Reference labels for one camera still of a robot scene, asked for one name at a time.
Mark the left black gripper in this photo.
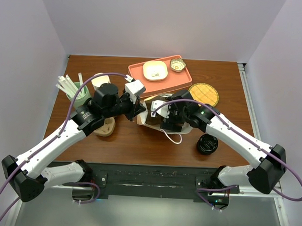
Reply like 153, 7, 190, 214
103, 89, 147, 122

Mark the brown paper bag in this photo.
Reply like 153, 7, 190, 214
137, 93, 192, 145

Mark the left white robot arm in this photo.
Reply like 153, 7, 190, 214
2, 80, 146, 203

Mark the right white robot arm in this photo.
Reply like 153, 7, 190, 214
152, 90, 287, 195

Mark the round woven yellow coaster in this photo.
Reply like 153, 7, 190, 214
189, 83, 219, 107

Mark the stack of paper cups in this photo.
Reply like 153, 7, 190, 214
91, 75, 110, 90

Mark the green straw holder cup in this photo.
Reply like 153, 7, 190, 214
66, 82, 91, 109

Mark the stack of black lids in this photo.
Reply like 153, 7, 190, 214
196, 134, 219, 156

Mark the cream square plate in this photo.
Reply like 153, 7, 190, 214
142, 61, 168, 82

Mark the small floral bowl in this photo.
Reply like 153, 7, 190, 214
170, 58, 186, 73

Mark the wrapped white straw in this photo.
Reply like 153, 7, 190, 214
65, 75, 82, 99
58, 76, 70, 89
56, 84, 75, 99

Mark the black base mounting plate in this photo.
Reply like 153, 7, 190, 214
61, 161, 239, 206

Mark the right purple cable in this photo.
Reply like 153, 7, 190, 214
146, 97, 302, 214

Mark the purple cable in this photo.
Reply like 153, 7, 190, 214
0, 68, 133, 226
146, 97, 302, 214

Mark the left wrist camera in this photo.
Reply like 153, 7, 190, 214
125, 75, 146, 104

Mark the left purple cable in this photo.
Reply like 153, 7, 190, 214
0, 68, 133, 226

